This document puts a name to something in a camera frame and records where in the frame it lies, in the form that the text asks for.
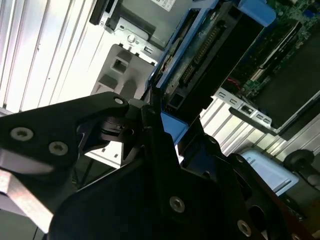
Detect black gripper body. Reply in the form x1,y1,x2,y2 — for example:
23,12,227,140
48,116,226,240

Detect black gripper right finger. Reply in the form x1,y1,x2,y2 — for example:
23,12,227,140
181,116,311,240

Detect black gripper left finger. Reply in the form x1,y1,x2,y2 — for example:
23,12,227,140
0,86,195,235

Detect hard disk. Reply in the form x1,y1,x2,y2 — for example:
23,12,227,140
147,0,277,148

